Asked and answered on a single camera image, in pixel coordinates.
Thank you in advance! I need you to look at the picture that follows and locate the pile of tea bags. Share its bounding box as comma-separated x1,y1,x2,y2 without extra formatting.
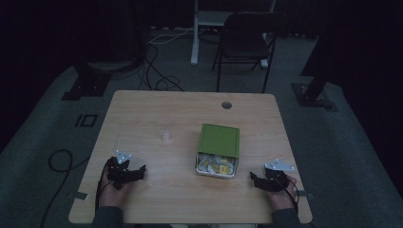
198,153,237,176

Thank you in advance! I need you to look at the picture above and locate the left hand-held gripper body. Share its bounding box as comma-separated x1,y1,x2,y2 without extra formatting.
106,149,133,191

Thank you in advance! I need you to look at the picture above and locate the white tin box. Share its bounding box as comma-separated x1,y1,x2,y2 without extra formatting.
195,151,240,180

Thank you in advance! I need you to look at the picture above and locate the person's right hand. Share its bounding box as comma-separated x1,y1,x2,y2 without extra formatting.
266,175,299,212

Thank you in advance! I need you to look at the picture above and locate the green tin lid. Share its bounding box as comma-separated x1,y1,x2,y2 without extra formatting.
197,123,241,159

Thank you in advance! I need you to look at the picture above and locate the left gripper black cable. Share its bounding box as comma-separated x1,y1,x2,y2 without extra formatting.
94,164,112,213

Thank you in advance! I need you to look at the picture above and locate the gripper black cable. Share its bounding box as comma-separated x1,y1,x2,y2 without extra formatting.
275,176,301,219
94,164,112,213

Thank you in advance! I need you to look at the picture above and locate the white floor cable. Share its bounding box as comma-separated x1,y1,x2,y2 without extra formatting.
147,28,195,46

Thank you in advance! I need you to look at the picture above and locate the person's left hand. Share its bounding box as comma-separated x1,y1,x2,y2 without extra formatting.
99,164,135,211

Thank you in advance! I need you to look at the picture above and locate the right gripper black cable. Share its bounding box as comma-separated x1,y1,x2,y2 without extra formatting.
275,176,301,219

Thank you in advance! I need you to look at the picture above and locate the black folding chair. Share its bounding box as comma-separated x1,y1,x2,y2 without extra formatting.
211,11,289,94

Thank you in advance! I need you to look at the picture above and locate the white desk frame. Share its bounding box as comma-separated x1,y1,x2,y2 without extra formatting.
189,0,278,69

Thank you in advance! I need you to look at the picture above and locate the black stand base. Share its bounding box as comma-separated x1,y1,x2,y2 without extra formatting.
61,62,112,102
291,75,339,113

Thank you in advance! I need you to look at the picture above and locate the grey round stand base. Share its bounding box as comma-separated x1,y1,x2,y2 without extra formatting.
86,59,138,73

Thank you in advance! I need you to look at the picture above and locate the black floor cable bundle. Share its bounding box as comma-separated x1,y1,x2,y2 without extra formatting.
138,43,185,93

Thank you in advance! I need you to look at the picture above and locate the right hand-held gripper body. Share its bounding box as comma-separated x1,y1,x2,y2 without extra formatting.
263,159,296,193

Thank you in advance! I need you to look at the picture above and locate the black looped floor cable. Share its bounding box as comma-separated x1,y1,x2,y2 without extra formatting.
39,149,92,228

